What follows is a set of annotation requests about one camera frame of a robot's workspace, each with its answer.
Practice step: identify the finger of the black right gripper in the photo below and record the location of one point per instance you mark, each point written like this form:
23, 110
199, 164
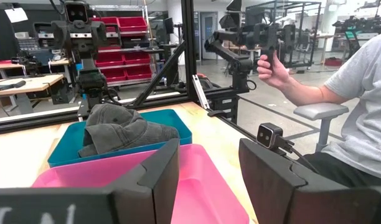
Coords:
99, 32
60, 34

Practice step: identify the red storage bin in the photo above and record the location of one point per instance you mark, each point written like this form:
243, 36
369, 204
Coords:
109, 59
114, 74
137, 57
132, 24
138, 71

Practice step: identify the white paper sign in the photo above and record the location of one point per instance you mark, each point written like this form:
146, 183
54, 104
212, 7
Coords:
16, 15

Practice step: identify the blue plastic bin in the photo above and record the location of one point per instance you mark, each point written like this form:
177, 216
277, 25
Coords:
178, 124

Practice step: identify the dark grey fabric cap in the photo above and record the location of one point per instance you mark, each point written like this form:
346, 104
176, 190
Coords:
122, 130

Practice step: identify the translucent pink plastic bin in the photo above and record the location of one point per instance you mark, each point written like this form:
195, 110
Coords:
203, 193

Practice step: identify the black vertical frame post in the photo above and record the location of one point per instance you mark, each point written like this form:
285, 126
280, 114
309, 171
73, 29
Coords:
189, 46

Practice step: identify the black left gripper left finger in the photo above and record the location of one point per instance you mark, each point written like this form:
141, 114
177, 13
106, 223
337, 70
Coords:
156, 193

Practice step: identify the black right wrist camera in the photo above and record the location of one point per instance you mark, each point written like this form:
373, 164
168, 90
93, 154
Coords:
76, 12

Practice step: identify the metal shelf rack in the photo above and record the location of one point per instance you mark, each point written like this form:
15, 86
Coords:
145, 46

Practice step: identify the person's hand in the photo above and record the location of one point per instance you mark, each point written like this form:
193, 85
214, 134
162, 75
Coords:
271, 73

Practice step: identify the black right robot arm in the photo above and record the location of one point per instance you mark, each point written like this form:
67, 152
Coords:
91, 84

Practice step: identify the grey chair armrest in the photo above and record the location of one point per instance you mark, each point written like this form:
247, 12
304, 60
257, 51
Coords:
321, 110

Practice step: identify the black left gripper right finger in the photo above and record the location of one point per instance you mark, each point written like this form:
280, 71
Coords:
277, 193

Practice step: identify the silver metal bracket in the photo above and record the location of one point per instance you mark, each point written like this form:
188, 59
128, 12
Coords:
200, 91

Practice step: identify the person's forearm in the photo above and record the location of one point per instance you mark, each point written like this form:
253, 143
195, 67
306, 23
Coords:
315, 95

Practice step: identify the person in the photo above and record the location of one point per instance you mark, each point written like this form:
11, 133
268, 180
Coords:
365, 109

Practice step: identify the grey door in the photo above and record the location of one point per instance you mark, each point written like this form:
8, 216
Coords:
209, 34

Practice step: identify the black table-level camera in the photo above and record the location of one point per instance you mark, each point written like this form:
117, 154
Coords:
268, 135

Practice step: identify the wooden background table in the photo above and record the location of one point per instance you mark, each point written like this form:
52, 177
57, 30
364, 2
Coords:
31, 82

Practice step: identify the black diagonal frame brace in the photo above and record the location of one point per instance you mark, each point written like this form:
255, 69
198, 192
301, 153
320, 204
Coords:
161, 74

